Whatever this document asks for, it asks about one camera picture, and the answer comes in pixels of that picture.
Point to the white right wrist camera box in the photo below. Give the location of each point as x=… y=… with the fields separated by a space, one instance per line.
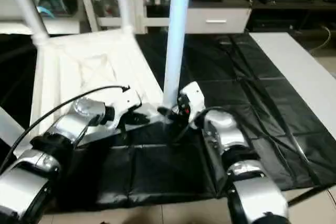
x=190 y=98

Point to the light blue plastic object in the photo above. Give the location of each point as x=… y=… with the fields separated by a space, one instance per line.
x=48 y=10

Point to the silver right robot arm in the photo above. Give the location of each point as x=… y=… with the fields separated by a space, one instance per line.
x=231 y=150

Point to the white plastic table top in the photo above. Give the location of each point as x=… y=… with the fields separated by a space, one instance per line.
x=79 y=66

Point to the white plastic table leg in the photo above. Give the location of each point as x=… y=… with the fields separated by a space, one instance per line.
x=176 y=35
x=26 y=3
x=124 y=1
x=8 y=127

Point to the black plastic mat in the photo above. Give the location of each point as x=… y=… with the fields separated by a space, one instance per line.
x=236 y=93

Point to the white glass-door cabinet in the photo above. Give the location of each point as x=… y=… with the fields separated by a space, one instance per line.
x=105 y=22

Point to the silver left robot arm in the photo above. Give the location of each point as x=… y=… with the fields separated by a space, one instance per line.
x=58 y=145

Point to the white drawer unit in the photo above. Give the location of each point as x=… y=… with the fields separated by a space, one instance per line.
x=215 y=22

